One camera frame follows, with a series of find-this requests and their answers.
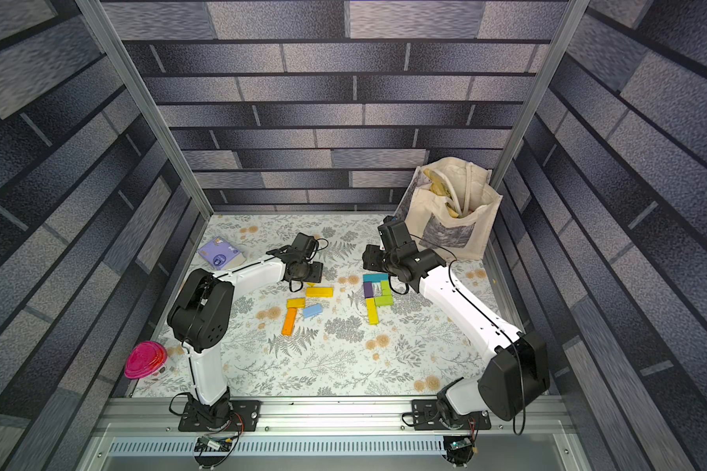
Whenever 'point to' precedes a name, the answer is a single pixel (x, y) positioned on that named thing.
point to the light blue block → (312, 310)
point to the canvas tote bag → (454, 208)
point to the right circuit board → (463, 443)
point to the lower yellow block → (296, 303)
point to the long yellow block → (319, 292)
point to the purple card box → (221, 254)
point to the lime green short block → (385, 288)
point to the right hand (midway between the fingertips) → (368, 254)
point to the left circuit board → (204, 444)
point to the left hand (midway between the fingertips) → (316, 269)
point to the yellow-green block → (372, 311)
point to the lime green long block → (384, 300)
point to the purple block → (368, 289)
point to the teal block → (376, 278)
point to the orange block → (289, 323)
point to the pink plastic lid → (143, 359)
